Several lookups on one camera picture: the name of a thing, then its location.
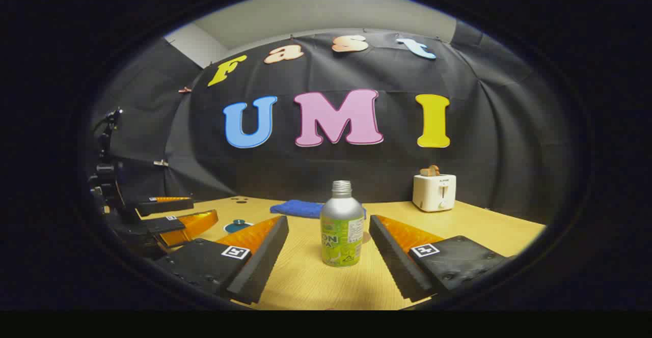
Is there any blue towel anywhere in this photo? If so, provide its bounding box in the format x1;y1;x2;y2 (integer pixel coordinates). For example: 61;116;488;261
270;200;367;219

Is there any silver green water bottle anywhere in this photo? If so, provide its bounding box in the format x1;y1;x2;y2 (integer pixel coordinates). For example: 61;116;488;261
320;180;365;268

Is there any teal teacup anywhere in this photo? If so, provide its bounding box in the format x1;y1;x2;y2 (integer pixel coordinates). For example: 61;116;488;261
223;219;254;234

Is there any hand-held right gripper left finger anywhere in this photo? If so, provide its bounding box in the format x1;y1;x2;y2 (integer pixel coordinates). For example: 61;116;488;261
152;215;290;305

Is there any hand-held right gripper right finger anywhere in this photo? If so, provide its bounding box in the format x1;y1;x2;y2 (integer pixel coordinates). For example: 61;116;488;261
369;214;512;303

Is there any black backdrop cloth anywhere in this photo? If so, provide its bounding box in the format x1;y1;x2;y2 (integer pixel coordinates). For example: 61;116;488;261
89;29;579;224

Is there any white toaster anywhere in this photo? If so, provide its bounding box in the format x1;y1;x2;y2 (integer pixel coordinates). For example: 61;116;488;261
412;174;457;213

